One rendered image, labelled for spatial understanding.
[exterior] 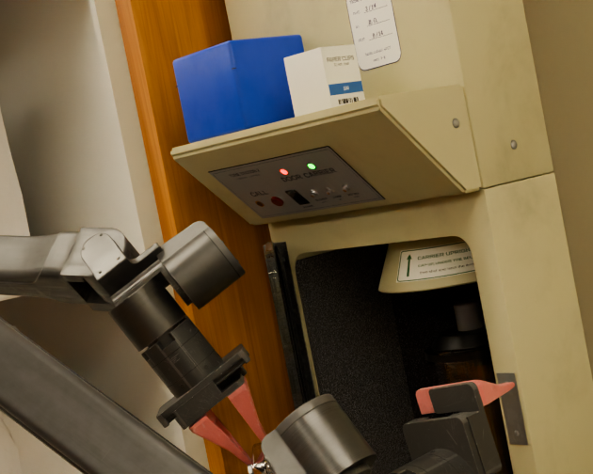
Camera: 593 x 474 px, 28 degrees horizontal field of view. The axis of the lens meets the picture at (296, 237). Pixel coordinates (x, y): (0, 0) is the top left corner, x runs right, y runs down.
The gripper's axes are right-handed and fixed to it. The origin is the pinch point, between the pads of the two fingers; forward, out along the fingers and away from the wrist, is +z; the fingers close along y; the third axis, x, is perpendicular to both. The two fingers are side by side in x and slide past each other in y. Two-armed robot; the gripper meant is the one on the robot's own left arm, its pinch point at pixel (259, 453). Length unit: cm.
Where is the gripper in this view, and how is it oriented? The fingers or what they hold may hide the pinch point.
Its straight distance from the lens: 114.8
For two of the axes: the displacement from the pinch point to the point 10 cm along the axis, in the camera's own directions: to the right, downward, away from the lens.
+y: -7.8, 6.2, -0.4
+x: 0.6, 0.0, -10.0
